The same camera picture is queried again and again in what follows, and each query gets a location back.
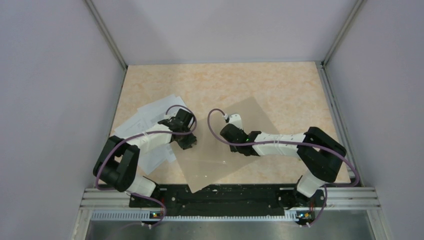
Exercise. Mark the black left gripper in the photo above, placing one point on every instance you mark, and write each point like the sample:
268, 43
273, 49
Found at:
186, 144

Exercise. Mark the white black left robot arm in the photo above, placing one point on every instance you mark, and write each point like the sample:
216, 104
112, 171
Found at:
116, 167

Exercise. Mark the printed white paper sheets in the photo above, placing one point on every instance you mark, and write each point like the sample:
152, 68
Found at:
155, 111

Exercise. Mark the aluminium frame rail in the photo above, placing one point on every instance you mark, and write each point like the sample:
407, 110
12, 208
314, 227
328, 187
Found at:
352, 198

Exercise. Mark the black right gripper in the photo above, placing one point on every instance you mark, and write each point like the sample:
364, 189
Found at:
233, 148

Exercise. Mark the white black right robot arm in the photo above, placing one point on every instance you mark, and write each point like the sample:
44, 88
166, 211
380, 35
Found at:
320, 153

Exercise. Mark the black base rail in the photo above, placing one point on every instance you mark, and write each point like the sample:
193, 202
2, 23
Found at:
228, 200

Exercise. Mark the blank white paper sheets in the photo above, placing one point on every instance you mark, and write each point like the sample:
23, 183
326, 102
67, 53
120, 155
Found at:
151, 155

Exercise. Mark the white slotted cable duct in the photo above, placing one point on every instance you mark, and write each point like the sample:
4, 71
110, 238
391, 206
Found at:
147, 216

